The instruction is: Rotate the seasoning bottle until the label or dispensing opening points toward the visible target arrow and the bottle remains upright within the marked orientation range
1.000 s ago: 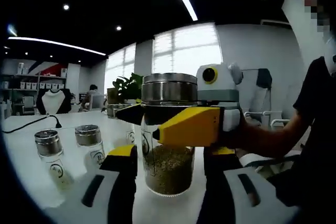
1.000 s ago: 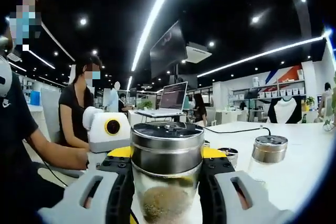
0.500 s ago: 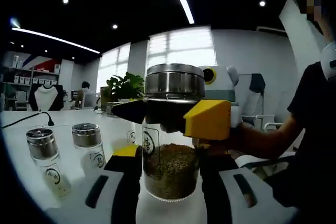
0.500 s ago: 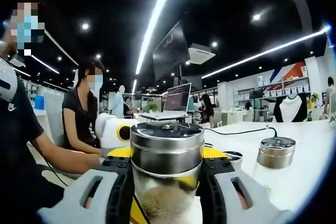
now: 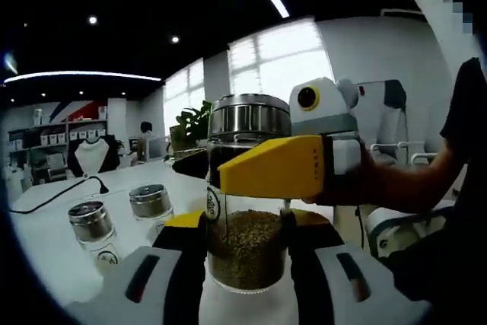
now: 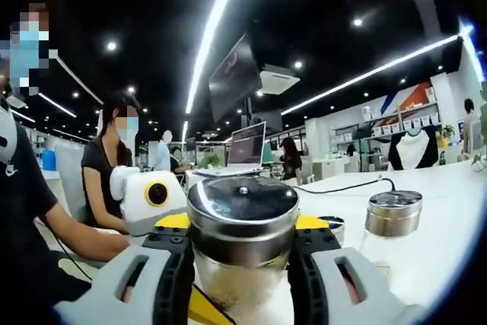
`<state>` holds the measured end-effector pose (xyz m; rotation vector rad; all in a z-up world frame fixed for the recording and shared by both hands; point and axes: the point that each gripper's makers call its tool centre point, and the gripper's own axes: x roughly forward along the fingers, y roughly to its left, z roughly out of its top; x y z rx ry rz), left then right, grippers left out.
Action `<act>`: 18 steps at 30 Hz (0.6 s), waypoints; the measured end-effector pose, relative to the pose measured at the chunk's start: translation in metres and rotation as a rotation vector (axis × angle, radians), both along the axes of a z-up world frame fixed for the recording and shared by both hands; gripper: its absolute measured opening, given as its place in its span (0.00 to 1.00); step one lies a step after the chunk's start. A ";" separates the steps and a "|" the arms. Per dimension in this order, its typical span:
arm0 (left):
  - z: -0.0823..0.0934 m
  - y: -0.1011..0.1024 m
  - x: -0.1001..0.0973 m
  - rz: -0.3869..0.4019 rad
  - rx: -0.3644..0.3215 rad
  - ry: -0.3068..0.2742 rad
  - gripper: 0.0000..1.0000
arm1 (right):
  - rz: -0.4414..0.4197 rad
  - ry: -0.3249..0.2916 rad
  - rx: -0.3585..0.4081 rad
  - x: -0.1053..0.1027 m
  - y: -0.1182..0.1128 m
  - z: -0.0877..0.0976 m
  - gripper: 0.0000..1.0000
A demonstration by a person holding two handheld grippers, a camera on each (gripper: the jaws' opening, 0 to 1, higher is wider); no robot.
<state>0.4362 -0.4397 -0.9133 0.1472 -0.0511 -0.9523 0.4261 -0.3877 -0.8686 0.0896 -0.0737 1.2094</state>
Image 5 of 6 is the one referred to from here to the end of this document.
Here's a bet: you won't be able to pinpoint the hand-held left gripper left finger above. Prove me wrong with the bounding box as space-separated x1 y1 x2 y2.
70 210 209 325

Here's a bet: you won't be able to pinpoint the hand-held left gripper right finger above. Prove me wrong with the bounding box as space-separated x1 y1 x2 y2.
286 209 433 325

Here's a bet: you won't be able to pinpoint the small glass seasoning bottle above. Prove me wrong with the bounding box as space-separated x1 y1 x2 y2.
67 199 119 271
128 183 175 229

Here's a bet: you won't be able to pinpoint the large seasoning bottle brown seeds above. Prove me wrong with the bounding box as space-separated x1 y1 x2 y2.
205 92 294 295

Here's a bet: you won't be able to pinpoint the person's right hand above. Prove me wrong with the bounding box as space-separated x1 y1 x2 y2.
306 142 385 214

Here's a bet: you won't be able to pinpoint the large green potted plant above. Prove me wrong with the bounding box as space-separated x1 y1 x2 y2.
168 100 214 153

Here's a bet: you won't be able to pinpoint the whiteboard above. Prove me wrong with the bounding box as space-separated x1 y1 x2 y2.
355 79 408 151

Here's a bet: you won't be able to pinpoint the grey office chair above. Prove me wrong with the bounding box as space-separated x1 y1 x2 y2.
371 107 438 168

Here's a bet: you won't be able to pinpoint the window with white blinds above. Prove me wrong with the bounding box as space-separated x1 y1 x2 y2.
162 57 206 139
227 18 335 113

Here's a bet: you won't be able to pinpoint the black jacket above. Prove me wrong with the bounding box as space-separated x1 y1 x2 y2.
383 79 407 110

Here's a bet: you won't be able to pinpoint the chair draped white black shirt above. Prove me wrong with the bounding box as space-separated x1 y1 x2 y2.
67 135 122 179

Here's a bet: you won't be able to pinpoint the storage shelf with white bins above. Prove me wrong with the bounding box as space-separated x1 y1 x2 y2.
6 118 110 158

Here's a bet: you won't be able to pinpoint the group of round ceiling spotlights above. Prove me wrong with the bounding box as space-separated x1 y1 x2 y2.
40 0 386 100

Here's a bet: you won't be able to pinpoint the right hand-held gripper black cable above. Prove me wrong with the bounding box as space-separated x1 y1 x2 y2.
355 205 365 252

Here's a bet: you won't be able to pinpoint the black power cable with plug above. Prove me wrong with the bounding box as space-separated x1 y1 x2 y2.
9 175 110 215

